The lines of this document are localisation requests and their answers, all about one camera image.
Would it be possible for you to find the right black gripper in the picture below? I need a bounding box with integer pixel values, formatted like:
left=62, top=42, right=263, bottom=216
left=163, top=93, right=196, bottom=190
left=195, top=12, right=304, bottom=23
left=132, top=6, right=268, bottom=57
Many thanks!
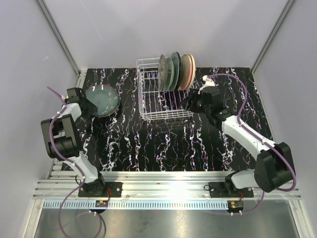
left=180, top=88, right=211, bottom=115

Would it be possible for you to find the pink cream branch plate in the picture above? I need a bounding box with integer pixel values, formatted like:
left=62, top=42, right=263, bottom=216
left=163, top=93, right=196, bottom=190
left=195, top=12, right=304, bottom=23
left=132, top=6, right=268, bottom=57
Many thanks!
left=178, top=54, right=192, bottom=91

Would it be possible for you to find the orange cream leaf plate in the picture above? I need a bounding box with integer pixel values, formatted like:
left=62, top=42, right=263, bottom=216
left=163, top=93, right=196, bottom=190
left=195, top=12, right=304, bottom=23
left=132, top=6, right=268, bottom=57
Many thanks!
left=188, top=54, right=196, bottom=89

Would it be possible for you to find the dark striped rim plate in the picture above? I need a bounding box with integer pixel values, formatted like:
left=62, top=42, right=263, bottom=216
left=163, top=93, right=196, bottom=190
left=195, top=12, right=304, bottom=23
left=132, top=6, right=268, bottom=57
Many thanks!
left=170, top=52, right=181, bottom=91

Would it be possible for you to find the green plate with flower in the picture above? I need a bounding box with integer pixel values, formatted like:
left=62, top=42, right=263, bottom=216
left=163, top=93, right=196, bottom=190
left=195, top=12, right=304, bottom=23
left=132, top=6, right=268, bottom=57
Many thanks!
left=164, top=57, right=174, bottom=92

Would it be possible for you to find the grey reindeer snowflake plate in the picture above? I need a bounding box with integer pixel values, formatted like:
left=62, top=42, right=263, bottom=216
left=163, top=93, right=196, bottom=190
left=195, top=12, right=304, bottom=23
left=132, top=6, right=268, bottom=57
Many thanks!
left=158, top=55, right=167, bottom=91

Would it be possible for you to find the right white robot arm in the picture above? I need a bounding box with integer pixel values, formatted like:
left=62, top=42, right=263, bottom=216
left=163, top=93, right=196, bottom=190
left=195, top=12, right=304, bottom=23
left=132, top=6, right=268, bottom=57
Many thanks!
left=184, top=89, right=296, bottom=197

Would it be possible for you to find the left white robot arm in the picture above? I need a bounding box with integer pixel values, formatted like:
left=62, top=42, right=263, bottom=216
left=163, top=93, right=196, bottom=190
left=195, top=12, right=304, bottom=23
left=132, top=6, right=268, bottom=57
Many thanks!
left=41, top=87, right=106, bottom=197

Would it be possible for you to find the left aluminium frame post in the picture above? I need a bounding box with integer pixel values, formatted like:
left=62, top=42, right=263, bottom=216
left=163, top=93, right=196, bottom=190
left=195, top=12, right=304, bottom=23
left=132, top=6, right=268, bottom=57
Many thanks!
left=35, top=0, right=81, bottom=77

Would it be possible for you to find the aluminium frame post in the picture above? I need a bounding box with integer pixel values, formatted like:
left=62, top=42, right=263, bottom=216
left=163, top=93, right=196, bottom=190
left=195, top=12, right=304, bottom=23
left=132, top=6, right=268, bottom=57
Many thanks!
left=35, top=0, right=81, bottom=77
left=250, top=0, right=298, bottom=74

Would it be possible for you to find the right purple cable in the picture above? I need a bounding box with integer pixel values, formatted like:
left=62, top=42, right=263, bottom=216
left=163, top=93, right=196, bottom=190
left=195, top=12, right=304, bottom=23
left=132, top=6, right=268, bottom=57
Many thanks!
left=208, top=73, right=298, bottom=214

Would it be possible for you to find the white wire dish rack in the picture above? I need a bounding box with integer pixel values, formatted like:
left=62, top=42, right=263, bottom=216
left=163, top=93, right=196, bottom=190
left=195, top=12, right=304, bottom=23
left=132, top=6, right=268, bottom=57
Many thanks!
left=136, top=58, right=193, bottom=122

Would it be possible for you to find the right aluminium frame post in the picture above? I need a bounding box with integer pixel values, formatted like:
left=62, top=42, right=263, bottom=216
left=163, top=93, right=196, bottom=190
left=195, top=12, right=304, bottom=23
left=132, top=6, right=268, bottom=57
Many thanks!
left=250, top=0, right=298, bottom=74

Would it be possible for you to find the aluminium mounting rail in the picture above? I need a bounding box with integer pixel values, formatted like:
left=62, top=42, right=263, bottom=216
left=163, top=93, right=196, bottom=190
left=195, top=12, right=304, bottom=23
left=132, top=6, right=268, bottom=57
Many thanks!
left=32, top=171, right=302, bottom=201

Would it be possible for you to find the white slotted cable duct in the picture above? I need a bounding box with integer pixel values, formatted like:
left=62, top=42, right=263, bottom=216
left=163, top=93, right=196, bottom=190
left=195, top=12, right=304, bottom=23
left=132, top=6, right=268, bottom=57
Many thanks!
left=43, top=200, right=245, bottom=209

